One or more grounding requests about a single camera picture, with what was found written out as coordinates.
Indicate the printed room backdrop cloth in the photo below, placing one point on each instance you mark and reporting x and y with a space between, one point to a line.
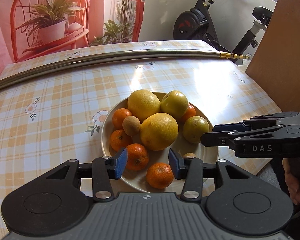
34 28

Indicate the green apple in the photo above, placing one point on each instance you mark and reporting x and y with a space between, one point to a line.
174 103
194 128

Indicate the black exercise bike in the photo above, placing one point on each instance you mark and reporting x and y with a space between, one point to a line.
203 23

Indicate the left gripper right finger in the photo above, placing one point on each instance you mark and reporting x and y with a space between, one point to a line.
193 170

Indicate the brown longan fruit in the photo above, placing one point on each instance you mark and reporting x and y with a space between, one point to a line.
131 125

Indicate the large yellow grapefruit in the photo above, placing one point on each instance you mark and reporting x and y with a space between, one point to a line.
158 131

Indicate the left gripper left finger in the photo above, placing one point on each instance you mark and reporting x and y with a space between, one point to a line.
101 170

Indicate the wooden board panel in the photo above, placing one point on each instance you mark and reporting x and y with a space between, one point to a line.
275 66

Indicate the person's right hand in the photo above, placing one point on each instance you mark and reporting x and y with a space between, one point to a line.
292 183

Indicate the lemon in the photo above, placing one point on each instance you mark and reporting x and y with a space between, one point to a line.
143 103

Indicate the telescopic metal pole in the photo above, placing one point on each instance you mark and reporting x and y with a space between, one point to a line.
114 57

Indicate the beige fruit bowl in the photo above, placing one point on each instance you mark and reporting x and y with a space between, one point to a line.
137 179

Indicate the tangerine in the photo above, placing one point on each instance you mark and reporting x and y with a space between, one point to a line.
137 157
159 175
191 111
119 116
119 139

